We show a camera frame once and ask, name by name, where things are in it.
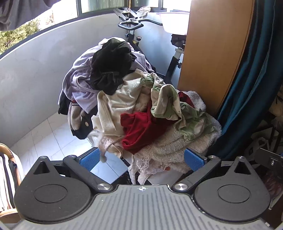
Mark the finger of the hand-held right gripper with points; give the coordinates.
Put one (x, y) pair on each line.
(269, 159)

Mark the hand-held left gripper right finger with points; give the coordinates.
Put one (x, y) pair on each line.
(194, 160)

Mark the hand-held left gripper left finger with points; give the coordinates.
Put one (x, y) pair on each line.
(89, 159)

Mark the lavender fleece pajama top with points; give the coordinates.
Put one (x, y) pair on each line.
(75, 73)

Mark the black garment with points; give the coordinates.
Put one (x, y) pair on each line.
(110, 62)

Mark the dark navy garment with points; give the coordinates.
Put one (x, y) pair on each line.
(85, 130)

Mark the white terry towel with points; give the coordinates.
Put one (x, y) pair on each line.
(168, 146)

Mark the beige striped garment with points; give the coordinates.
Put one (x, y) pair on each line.
(75, 117)

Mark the white lace cloth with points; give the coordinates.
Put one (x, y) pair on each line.
(143, 169)

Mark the red garment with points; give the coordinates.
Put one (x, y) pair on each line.
(139, 128)

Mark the green floral cloth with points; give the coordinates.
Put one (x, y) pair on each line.
(168, 99)

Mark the cream garment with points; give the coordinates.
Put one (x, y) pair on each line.
(119, 99)

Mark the teal curtain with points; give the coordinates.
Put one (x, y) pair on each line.
(249, 88)

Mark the wooden cabinet panel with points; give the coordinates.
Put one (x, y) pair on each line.
(210, 55)

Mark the white basin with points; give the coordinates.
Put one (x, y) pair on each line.
(174, 22)

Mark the exercise bike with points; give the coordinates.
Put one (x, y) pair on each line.
(132, 24)

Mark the beige cloth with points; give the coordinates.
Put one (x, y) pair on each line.
(143, 11)

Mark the dark hanging cloth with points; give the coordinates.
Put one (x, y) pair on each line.
(17, 13)

